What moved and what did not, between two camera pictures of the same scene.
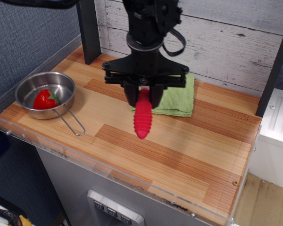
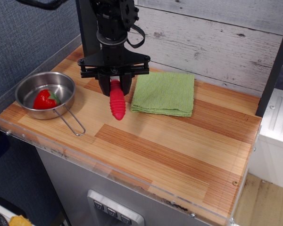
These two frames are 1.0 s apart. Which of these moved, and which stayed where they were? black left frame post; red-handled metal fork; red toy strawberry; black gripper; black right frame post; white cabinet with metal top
Moved: black gripper; red-handled metal fork
Stayed: red toy strawberry; white cabinet with metal top; black right frame post; black left frame post
